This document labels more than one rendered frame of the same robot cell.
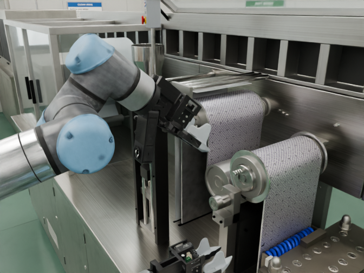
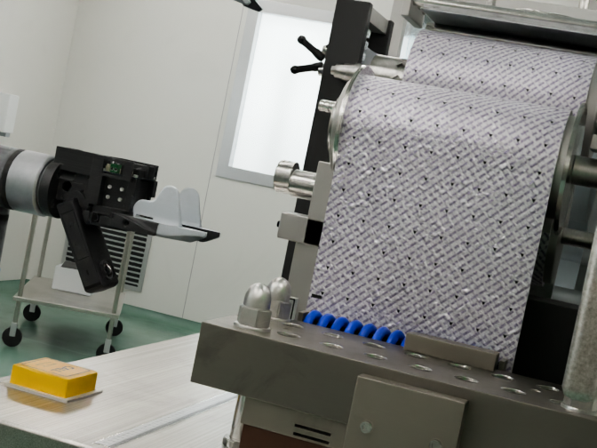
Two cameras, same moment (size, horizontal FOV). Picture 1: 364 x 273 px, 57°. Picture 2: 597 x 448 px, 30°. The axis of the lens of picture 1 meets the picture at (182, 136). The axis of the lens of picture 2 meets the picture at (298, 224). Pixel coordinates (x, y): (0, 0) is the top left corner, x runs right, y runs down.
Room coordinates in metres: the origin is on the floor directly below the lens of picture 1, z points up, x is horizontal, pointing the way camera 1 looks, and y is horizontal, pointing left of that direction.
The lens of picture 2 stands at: (-0.04, -1.18, 1.20)
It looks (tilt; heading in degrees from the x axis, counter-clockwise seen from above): 3 degrees down; 52
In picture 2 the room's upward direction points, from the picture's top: 11 degrees clockwise
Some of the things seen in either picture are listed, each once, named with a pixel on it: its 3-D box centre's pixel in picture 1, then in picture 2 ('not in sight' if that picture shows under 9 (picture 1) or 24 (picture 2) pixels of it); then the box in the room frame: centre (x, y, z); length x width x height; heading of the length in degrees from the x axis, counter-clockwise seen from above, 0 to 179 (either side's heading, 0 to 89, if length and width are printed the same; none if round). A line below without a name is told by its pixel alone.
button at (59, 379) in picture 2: not in sight; (54, 378); (0.54, -0.08, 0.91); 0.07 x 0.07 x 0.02; 35
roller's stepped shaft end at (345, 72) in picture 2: not in sight; (352, 73); (0.96, 0.03, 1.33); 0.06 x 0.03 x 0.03; 125
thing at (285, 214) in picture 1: (289, 214); (421, 266); (0.82, -0.31, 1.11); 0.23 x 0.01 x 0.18; 125
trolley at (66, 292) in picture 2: not in sight; (82, 249); (2.81, 4.25, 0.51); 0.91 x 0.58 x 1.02; 59
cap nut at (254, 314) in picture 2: not in sight; (256, 305); (0.62, -0.31, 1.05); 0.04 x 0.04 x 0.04
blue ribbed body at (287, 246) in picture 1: (291, 243); (399, 346); (0.80, -0.32, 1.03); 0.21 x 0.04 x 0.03; 125
